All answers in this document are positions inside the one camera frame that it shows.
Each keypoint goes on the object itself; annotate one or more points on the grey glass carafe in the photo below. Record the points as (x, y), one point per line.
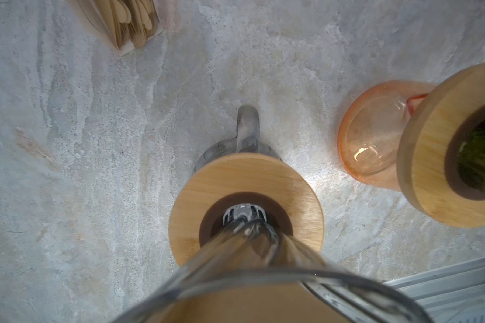
(247, 139)

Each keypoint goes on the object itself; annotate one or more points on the grey ribbed dripper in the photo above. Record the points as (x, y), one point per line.
(358, 298)

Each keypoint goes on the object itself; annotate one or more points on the orange glass carafe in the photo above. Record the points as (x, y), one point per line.
(370, 133)

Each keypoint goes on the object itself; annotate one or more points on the coffee filter pack orange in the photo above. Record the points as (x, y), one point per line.
(121, 24)

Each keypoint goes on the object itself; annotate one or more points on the aluminium mounting rail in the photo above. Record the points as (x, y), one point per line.
(450, 294)

